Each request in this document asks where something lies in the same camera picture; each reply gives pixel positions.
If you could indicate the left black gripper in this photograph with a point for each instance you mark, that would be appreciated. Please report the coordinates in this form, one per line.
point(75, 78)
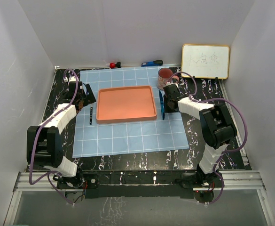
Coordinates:
point(89, 99)

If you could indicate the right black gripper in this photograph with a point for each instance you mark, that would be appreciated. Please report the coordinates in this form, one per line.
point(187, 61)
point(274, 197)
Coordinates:
point(168, 110)

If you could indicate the silver metal fork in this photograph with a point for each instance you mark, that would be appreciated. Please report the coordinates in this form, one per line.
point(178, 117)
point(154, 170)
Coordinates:
point(91, 116)

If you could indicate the blue patterned knife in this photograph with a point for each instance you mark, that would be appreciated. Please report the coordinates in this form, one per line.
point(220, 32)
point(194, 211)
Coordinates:
point(162, 105)

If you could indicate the pink floral mug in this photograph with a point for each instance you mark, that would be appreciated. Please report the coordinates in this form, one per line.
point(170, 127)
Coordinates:
point(164, 76)

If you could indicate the orange plastic tray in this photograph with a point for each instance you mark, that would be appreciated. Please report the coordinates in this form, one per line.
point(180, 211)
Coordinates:
point(125, 104)

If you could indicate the blue checked tablecloth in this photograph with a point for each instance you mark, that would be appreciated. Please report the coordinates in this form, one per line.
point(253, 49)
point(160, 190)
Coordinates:
point(133, 137)

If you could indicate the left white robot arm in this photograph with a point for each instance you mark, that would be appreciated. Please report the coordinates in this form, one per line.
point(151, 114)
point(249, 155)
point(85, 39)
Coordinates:
point(44, 142)

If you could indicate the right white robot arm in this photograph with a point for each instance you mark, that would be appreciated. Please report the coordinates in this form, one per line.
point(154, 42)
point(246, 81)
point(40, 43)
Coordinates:
point(217, 129)

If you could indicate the blue marker pen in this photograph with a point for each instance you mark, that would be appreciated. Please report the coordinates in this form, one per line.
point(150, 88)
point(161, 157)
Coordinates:
point(152, 63)

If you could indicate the small framed whiteboard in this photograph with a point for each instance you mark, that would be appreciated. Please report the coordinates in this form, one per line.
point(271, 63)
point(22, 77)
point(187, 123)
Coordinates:
point(206, 61)

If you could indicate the red capped marker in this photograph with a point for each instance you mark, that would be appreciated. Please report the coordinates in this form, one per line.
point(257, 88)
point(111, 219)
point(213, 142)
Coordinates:
point(115, 65)

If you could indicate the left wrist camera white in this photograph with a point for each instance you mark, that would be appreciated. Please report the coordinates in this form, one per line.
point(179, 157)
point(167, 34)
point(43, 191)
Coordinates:
point(69, 79)

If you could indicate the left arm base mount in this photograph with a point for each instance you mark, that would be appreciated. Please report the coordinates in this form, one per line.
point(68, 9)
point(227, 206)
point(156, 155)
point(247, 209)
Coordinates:
point(80, 180)

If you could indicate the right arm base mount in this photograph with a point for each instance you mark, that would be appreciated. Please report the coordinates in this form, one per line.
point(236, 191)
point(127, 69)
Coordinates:
point(196, 180)

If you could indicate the aluminium frame rail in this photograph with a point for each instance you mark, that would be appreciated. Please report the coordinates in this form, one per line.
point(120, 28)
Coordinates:
point(233, 180)

